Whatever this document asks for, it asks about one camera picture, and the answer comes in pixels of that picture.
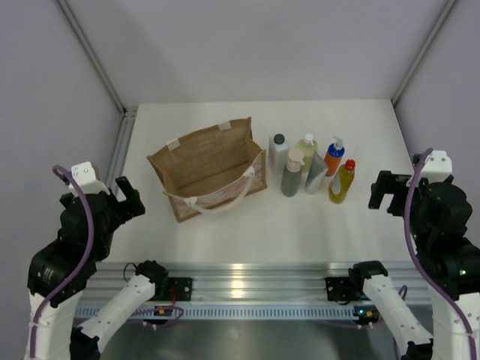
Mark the slotted cable duct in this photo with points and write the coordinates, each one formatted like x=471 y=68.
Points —
x=250 y=312

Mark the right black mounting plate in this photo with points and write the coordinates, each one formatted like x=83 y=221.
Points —
x=339 y=289

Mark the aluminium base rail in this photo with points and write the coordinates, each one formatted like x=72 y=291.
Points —
x=261 y=283

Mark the left aluminium frame post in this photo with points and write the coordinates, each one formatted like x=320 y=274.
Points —
x=65 y=9

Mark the orange blue pump bottle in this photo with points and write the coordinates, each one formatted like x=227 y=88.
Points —
x=333 y=156

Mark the yellow-green pump soap bottle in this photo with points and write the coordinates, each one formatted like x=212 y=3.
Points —
x=309 y=146

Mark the black mounting plate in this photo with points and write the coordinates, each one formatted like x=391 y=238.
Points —
x=339 y=289
x=179 y=289

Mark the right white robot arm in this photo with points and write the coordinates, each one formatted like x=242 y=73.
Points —
x=435 y=213

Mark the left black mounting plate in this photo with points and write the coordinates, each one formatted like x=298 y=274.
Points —
x=179 y=289

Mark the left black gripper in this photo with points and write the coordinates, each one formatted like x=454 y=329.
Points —
x=127 y=209

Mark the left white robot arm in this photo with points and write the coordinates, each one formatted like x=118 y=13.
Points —
x=59 y=273

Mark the grey bottle beige pump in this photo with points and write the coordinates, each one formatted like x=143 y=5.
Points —
x=292 y=173

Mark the translucent grey squeeze tube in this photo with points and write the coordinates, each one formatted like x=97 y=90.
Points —
x=316 y=174

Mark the right aluminium frame post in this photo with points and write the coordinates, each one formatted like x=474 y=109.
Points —
x=433 y=33

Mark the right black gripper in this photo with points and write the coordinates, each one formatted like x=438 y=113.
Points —
x=388 y=183

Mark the green dish soap red cap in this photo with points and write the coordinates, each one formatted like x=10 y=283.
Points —
x=342 y=181

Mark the brown burlap canvas bag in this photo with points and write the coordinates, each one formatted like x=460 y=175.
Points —
x=210 y=170

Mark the aluminium frame post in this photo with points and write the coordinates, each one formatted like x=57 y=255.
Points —
x=65 y=9
x=433 y=33

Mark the white bottle black cap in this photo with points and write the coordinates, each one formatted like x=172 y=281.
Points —
x=277 y=153

